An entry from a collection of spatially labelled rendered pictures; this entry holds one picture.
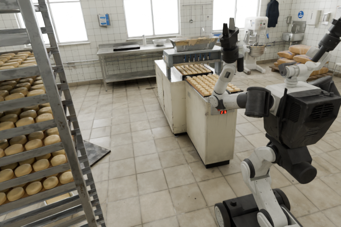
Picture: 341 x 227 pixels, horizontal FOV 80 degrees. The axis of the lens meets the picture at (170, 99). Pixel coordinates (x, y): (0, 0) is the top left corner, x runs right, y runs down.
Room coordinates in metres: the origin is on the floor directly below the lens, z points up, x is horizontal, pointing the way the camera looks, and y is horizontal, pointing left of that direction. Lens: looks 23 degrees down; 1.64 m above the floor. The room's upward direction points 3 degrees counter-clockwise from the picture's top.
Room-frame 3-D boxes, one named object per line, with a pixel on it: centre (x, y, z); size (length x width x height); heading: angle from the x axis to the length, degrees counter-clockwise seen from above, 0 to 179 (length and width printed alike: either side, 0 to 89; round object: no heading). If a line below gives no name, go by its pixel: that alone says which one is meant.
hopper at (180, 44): (2.61, -0.33, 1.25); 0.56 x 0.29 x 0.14; 101
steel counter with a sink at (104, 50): (5.14, -0.06, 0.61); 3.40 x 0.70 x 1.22; 102
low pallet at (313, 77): (4.91, -3.27, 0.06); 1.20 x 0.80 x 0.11; 15
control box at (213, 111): (1.76, -0.50, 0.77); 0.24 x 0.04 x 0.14; 101
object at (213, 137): (2.11, -0.43, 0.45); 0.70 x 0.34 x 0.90; 11
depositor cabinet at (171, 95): (3.08, -0.23, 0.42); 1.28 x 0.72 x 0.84; 11
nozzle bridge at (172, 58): (2.61, -0.33, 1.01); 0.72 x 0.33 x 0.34; 101
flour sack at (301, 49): (4.87, -3.30, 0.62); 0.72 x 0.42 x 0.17; 19
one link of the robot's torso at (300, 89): (0.97, -0.66, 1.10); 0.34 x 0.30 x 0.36; 102
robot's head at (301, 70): (1.03, -0.66, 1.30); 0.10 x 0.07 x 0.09; 102
